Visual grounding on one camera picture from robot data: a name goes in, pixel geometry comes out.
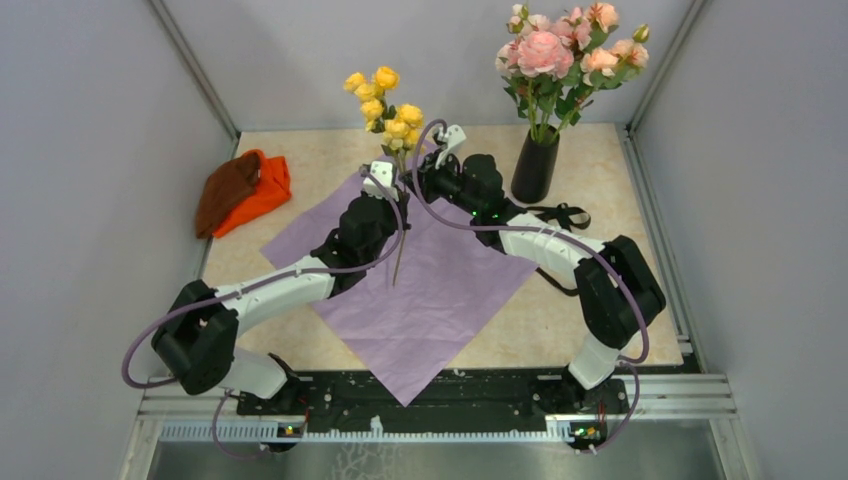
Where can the orange cloth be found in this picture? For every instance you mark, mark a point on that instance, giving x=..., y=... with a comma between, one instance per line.
x=271, y=189

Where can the aluminium front rail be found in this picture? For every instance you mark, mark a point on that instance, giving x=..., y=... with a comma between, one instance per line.
x=653, y=397

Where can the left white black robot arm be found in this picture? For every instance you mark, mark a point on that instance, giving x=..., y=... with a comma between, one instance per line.
x=197, y=339

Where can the right aluminium frame post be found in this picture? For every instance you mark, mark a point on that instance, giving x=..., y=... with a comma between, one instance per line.
x=679, y=40

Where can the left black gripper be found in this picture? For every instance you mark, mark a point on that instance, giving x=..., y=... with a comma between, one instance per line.
x=406, y=199

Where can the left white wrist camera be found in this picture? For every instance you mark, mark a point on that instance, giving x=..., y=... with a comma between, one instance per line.
x=380, y=180

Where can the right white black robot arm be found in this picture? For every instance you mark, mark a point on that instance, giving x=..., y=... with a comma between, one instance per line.
x=618, y=293

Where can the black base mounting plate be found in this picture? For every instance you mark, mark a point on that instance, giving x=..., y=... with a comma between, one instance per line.
x=510, y=390

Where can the black vase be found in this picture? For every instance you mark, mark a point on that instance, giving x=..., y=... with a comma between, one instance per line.
x=535, y=167

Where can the aluminium corner frame post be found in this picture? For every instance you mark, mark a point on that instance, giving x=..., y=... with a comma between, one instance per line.
x=193, y=66

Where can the pink flower stem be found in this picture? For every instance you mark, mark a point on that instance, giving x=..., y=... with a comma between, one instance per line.
x=513, y=40
x=598, y=67
x=554, y=50

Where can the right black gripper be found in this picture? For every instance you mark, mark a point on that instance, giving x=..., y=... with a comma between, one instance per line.
x=427, y=174

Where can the pink and white flower bunch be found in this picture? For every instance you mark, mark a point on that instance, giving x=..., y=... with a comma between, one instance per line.
x=551, y=91

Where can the black ribbon with gold lettering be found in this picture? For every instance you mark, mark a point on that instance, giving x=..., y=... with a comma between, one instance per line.
x=569, y=218

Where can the peach flower stem in vase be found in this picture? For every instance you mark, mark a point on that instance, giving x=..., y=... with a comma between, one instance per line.
x=602, y=12

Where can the brown cloth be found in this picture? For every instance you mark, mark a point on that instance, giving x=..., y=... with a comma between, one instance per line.
x=226, y=188

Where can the yellow rose bunch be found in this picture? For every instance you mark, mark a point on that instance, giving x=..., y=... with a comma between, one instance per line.
x=399, y=126

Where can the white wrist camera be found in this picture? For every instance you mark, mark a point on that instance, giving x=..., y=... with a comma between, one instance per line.
x=448, y=139
x=380, y=180

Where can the purple wrapping paper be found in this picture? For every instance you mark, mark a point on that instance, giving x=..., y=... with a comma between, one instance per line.
x=404, y=321

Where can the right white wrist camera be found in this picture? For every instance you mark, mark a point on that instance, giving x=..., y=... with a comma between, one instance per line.
x=448, y=139

